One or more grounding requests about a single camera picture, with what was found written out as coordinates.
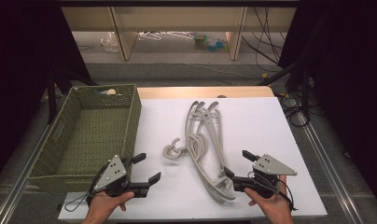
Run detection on light wooden shelf unit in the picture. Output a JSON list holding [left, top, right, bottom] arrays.
[[61, 6, 298, 62]]

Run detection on bundle of black hanging cables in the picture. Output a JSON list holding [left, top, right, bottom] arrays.
[[241, 7, 287, 64]]

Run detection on person's left hand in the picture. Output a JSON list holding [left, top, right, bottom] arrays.
[[84, 190, 135, 219]]

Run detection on pile of white hangers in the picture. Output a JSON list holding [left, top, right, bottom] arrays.
[[137, 30, 195, 42]]

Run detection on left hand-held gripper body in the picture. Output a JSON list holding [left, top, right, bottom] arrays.
[[92, 154, 151, 199]]

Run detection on black curtain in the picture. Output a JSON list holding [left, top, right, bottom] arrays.
[[0, 0, 94, 188], [278, 0, 377, 206]]

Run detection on grey plastic clothes hanger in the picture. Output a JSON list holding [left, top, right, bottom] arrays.
[[176, 101, 237, 194], [162, 100, 231, 205], [164, 101, 236, 202]]

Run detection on metal floor rail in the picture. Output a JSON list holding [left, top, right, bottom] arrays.
[[0, 123, 52, 224], [296, 111, 367, 224]]

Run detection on black metal stand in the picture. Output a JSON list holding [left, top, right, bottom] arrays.
[[257, 60, 313, 120], [46, 65, 99, 125]]

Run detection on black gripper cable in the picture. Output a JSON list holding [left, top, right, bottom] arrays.
[[278, 178, 299, 213], [63, 186, 99, 213]]

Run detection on clear plastic bag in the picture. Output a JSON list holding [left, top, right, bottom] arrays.
[[100, 31, 119, 53]]

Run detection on colourful plastic toys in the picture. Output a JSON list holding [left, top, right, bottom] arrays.
[[193, 33, 230, 53]]

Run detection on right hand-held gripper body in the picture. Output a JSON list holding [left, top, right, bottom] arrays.
[[232, 154, 299, 200]]

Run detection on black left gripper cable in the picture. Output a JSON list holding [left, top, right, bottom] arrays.
[[63, 186, 99, 213]]

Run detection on person's right hand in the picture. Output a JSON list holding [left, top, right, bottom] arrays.
[[244, 175, 295, 219]]

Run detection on thin floor cable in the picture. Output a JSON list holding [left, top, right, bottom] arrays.
[[186, 63, 267, 79]]

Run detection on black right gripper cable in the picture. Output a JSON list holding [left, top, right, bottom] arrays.
[[278, 178, 299, 213]]

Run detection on coiled black floor cables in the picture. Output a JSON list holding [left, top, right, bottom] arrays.
[[275, 91, 316, 128]]

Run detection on green woven basket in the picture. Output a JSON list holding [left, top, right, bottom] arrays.
[[27, 83, 143, 193]]

